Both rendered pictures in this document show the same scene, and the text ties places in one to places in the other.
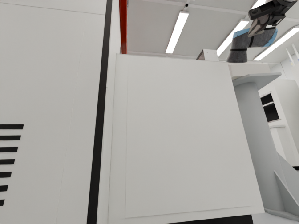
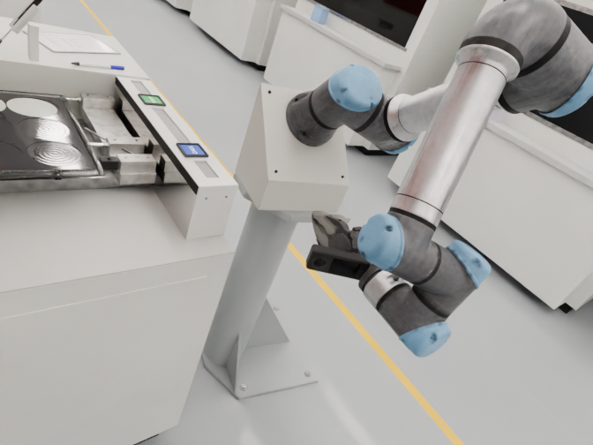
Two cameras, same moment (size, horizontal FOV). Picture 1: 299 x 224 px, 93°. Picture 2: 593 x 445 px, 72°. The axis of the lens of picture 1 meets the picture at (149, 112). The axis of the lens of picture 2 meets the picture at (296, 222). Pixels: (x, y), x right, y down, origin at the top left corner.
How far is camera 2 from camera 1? 1.09 m
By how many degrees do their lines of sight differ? 62
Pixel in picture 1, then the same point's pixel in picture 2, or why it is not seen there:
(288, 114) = (424, 48)
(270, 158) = (243, 320)
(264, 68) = (334, 196)
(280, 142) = not seen: hidden behind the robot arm
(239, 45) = (328, 120)
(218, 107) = (166, 346)
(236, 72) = (270, 201)
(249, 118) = (251, 266)
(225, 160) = (145, 406)
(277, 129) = (381, 72)
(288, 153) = not seen: hidden behind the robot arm
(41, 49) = not seen: outside the picture
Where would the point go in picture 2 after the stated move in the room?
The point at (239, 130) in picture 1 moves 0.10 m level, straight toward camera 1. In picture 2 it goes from (190, 363) to (176, 395)
